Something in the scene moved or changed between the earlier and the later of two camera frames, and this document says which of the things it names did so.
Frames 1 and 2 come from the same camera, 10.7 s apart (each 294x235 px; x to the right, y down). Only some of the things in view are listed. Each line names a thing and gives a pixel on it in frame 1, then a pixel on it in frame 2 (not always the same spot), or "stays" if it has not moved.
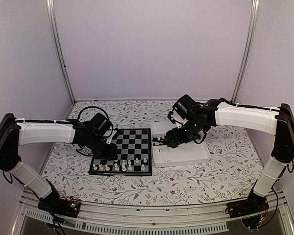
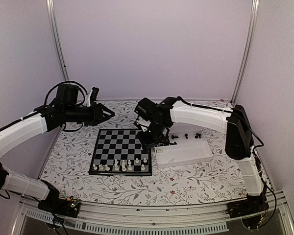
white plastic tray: (164, 155) stays
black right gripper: (175, 138) → (147, 143)
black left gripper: (111, 154) → (97, 116)
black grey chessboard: (133, 154) stays
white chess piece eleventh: (107, 168) stays
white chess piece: (124, 169) stays
